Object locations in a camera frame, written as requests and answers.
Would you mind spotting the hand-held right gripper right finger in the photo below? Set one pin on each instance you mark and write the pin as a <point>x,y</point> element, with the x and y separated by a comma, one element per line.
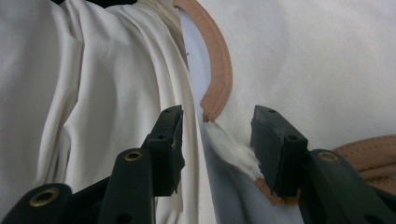
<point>277,149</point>

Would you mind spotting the light blue mat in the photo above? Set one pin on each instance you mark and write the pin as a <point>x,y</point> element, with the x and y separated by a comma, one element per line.
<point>199,68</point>

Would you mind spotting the cream baby bodysuit brown trim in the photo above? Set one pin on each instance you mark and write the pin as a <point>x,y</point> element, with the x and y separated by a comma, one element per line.
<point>93,77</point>

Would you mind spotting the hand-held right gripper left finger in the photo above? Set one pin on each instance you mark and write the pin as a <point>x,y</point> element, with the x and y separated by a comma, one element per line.
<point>165,149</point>

